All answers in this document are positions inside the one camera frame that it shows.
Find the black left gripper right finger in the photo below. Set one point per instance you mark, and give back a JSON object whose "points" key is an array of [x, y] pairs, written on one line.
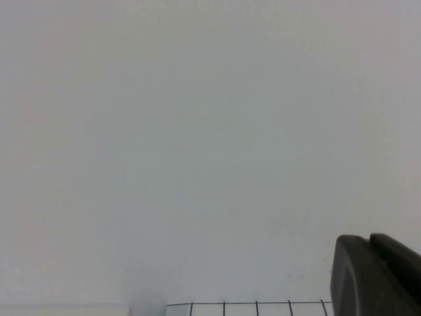
{"points": [[398, 283]]}

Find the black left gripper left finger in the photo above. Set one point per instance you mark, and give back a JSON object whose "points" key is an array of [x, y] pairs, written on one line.
{"points": [[348, 279]]}

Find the white black-grid tablecloth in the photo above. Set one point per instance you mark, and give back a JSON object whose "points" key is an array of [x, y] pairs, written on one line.
{"points": [[246, 310]]}

